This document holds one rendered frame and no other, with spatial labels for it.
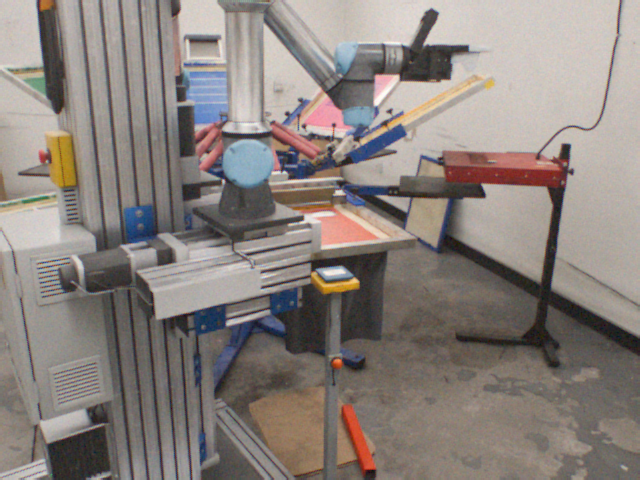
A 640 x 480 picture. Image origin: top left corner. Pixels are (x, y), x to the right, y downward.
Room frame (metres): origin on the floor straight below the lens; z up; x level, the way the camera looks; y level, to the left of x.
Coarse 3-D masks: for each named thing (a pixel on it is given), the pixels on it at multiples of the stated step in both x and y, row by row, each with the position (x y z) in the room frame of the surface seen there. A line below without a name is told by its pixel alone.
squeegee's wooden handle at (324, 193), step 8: (272, 192) 2.52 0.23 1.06; (280, 192) 2.53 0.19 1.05; (288, 192) 2.55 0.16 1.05; (296, 192) 2.56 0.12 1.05; (304, 192) 2.57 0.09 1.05; (312, 192) 2.59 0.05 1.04; (320, 192) 2.60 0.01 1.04; (328, 192) 2.62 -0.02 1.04; (280, 200) 2.53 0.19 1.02; (288, 200) 2.55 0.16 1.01; (296, 200) 2.56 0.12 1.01; (304, 200) 2.57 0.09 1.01; (312, 200) 2.59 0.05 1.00; (320, 200) 2.60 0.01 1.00; (328, 200) 2.62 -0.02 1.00
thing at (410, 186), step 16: (400, 176) 3.38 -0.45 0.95; (416, 176) 3.38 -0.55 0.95; (368, 192) 3.22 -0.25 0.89; (384, 192) 3.21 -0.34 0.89; (400, 192) 3.02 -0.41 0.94; (416, 192) 3.00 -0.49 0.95; (432, 192) 3.00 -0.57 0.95; (448, 192) 3.00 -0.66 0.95; (464, 192) 3.01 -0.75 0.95; (480, 192) 3.02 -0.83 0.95
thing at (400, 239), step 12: (348, 204) 2.62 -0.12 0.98; (360, 216) 2.49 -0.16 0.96; (372, 216) 2.39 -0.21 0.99; (384, 228) 2.28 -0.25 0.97; (396, 228) 2.22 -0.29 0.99; (372, 240) 2.07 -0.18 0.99; (384, 240) 2.07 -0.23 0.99; (396, 240) 2.08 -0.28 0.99; (408, 240) 2.09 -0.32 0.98; (324, 252) 1.97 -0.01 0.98; (336, 252) 1.98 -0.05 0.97; (348, 252) 2.00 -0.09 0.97; (360, 252) 2.02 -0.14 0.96; (372, 252) 2.04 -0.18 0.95
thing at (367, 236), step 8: (320, 208) 2.63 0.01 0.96; (328, 208) 2.63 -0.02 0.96; (320, 216) 2.49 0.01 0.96; (328, 216) 2.49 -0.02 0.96; (336, 216) 2.50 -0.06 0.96; (344, 216) 2.50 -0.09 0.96; (352, 224) 2.38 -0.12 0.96; (360, 232) 2.27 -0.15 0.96; (368, 232) 2.28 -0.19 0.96; (336, 240) 2.17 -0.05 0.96; (344, 240) 2.17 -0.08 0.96; (352, 240) 2.17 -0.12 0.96; (360, 240) 2.17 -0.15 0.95; (368, 240) 2.18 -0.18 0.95
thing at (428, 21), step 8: (432, 8) 1.45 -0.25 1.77; (424, 16) 1.45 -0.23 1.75; (432, 16) 1.44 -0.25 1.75; (424, 24) 1.43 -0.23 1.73; (432, 24) 1.43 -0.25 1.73; (416, 32) 1.45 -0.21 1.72; (424, 32) 1.43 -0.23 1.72; (416, 40) 1.42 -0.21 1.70; (424, 40) 1.42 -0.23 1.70; (416, 48) 1.42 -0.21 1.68
